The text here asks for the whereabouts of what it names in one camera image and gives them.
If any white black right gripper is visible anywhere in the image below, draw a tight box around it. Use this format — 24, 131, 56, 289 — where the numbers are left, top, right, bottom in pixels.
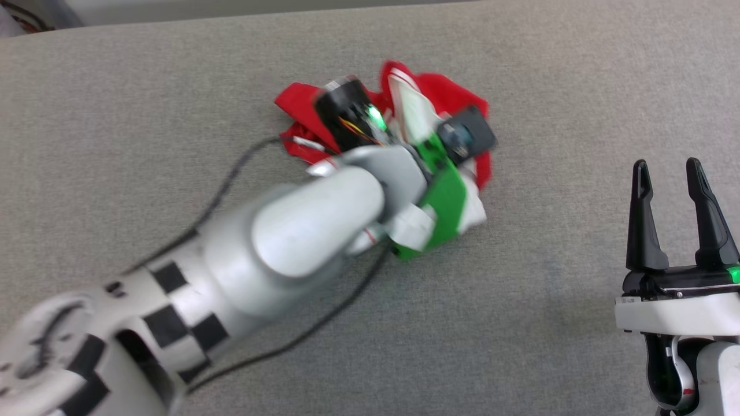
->
615, 157, 740, 336

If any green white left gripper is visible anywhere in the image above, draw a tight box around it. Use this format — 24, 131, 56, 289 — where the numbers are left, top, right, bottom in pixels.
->
314, 75, 489, 262

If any red basketball jersey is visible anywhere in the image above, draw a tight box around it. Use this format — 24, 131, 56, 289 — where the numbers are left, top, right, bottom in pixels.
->
273, 60, 493, 255

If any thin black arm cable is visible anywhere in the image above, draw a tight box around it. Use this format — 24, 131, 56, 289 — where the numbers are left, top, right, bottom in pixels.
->
123, 137, 342, 273
182, 243, 394, 395

